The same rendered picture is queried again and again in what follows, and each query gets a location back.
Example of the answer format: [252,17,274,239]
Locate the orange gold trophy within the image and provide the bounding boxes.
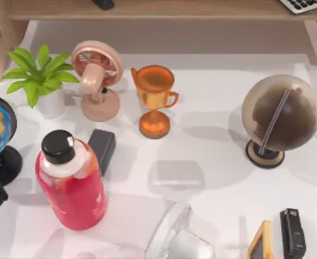
[131,64,180,140]

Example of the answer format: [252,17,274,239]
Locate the dark grey box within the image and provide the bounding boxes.
[87,128,117,178]

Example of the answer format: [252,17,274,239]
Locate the pink desk fan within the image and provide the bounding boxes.
[71,40,125,122]

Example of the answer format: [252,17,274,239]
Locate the red bottle with black cap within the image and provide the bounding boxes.
[35,129,108,231]

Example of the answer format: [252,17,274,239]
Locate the wooden shelf unit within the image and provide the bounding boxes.
[0,0,317,83]

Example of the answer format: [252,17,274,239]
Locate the brown globe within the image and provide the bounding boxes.
[241,74,317,169]

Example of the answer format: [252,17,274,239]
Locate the green plant in white pot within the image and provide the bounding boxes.
[2,44,81,120]

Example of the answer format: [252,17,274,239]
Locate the black box on shelf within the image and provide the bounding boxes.
[91,0,116,11]

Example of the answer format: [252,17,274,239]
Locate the yellow framed blackboard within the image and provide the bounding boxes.
[247,220,275,259]

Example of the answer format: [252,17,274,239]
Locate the black stapler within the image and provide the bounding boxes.
[279,207,308,259]

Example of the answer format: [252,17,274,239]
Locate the white keyboard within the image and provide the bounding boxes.
[279,0,317,15]

